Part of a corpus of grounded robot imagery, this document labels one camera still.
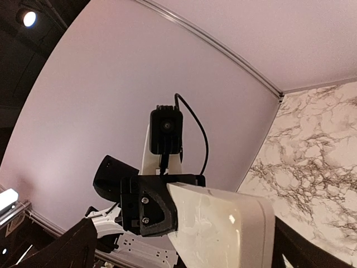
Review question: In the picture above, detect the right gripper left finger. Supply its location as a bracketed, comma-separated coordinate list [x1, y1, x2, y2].
[16, 218, 97, 268]

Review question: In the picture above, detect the ceiling spot light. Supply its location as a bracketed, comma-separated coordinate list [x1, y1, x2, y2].
[16, 8, 37, 27]

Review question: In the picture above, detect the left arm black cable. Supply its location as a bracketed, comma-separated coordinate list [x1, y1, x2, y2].
[174, 93, 209, 175]

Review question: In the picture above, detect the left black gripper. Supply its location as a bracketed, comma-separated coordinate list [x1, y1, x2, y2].
[120, 174, 206, 237]

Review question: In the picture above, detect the left aluminium corner post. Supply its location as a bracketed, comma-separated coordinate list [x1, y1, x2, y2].
[135, 0, 284, 103]

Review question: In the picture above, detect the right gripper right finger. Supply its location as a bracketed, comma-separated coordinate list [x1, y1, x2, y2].
[274, 217, 346, 268]

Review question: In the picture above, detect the aluminium front rail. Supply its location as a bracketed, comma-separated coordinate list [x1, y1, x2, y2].
[0, 200, 179, 268]

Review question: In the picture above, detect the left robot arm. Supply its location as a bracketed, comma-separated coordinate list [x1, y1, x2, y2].
[85, 155, 206, 253]

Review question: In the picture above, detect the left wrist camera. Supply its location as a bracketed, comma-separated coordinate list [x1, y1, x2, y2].
[149, 106, 183, 155]

